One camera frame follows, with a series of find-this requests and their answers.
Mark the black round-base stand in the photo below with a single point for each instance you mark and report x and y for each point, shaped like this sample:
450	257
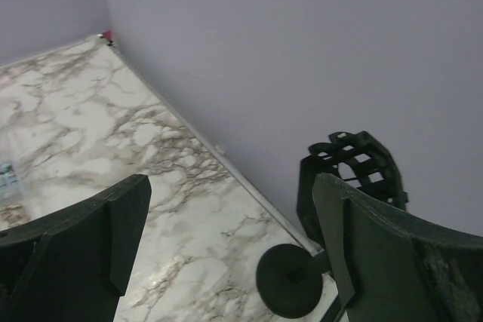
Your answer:
289	279

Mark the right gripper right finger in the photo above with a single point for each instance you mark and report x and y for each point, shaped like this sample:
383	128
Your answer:
390	265

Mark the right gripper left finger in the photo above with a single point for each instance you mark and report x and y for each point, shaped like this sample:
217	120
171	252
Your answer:
75	264

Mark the clear plastic screw box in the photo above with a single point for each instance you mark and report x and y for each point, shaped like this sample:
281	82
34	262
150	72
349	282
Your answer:
11	184

